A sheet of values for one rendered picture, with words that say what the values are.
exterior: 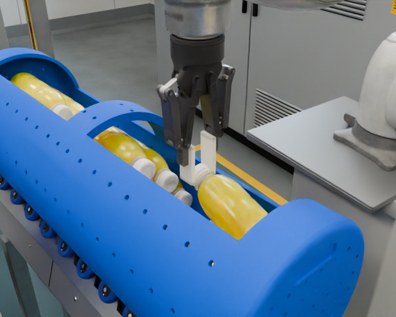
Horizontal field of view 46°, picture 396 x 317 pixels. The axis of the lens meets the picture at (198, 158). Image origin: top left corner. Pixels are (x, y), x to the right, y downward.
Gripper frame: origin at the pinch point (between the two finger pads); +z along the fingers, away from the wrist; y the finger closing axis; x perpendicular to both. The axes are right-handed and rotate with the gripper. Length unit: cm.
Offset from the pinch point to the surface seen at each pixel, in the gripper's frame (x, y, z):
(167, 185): -7.4, 0.8, 8.8
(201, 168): 1.1, 0.2, 1.2
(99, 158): -7.7, 13.2, -1.9
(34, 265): -32, 19, 34
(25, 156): -25.1, 18.2, 3.5
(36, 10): -115, -26, 2
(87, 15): -459, -230, 106
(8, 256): -72, 15, 62
